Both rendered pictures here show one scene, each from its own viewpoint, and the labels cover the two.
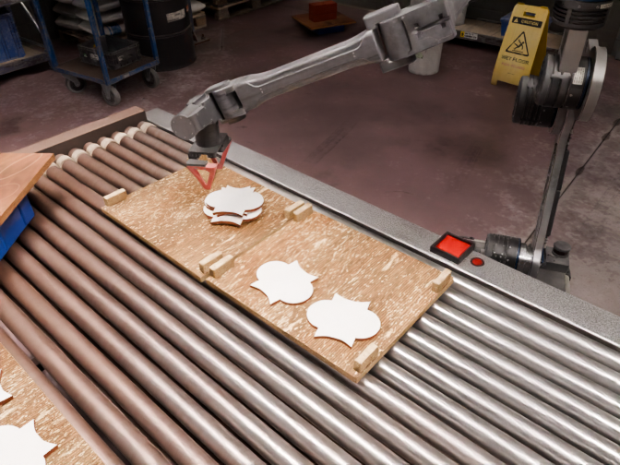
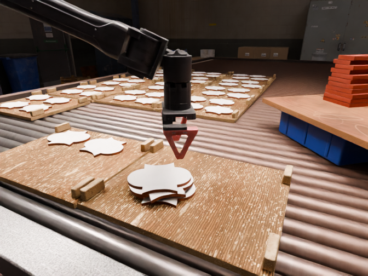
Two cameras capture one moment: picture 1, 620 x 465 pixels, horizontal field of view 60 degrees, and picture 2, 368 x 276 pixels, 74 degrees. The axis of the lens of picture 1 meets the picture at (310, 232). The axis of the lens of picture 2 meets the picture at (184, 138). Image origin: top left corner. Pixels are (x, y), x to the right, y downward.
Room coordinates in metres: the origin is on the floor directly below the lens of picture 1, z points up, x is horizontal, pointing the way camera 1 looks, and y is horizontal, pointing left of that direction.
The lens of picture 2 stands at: (1.62, 0.11, 1.27)
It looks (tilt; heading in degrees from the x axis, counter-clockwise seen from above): 22 degrees down; 164
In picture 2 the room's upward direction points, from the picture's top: straight up
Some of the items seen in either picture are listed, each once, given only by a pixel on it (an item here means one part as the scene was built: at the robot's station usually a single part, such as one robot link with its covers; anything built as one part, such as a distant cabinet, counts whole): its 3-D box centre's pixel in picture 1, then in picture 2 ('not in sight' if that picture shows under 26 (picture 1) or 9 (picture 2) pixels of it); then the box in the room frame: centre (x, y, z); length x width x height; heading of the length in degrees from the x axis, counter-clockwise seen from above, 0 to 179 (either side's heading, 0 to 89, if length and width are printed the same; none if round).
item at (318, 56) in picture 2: not in sight; (317, 62); (-2.78, 4.34, 0.79); 0.30 x 0.29 x 0.37; 51
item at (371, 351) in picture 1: (366, 357); (62, 127); (0.64, -0.10, 0.95); 0.06 x 0.02 x 0.03; 138
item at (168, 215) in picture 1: (204, 210); (195, 188); (1.14, 0.27, 0.93); 0.41 x 0.35 x 0.02; 47
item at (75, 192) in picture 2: (303, 212); (83, 187); (1.10, 0.02, 0.95); 0.06 x 0.02 x 0.03; 138
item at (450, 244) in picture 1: (452, 247); not in sight; (0.98, -0.33, 0.92); 0.06 x 0.06 x 0.01; 48
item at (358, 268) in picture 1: (329, 280); (71, 155); (0.87, -0.04, 0.93); 0.41 x 0.35 x 0.02; 48
